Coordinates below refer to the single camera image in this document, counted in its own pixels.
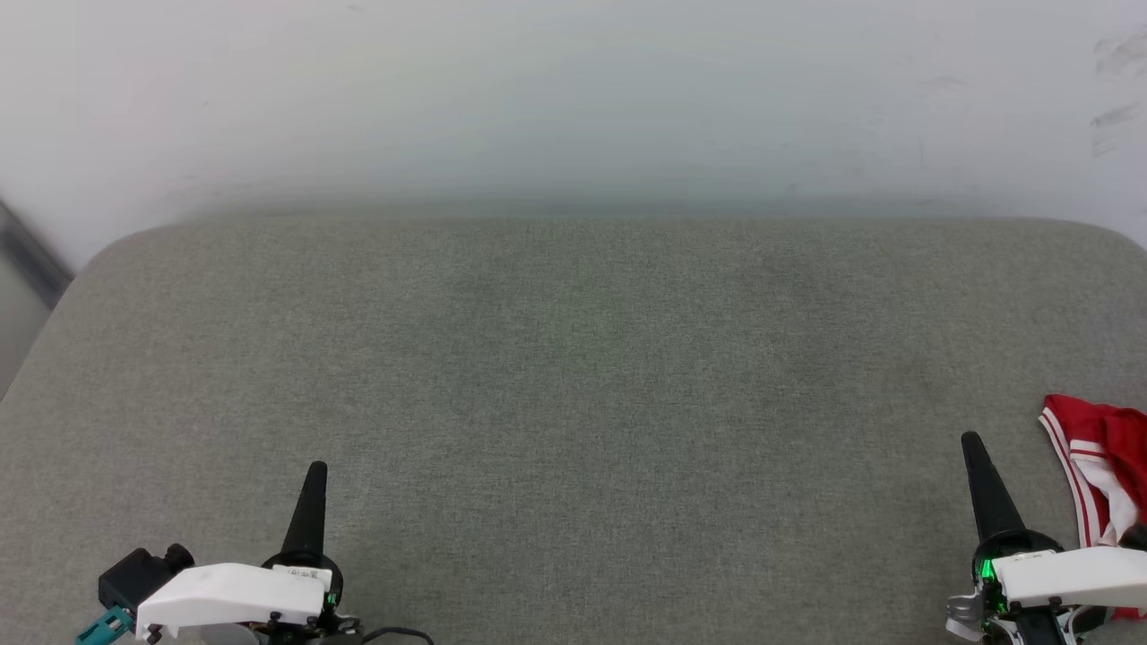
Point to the red white jersey shirt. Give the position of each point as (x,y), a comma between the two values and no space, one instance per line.
(1116,439)

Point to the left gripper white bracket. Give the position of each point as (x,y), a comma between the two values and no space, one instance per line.
(233,596)

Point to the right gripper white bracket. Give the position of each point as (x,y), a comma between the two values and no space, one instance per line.
(1075,578)

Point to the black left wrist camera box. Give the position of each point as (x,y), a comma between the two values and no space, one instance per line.
(130,578)

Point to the grey fabric sofa cushion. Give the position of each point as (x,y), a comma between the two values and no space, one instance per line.
(573,403)

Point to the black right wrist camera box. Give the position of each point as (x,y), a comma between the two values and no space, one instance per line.
(1134,537)

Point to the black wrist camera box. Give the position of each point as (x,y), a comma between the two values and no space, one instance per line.
(1134,537)
(130,578)

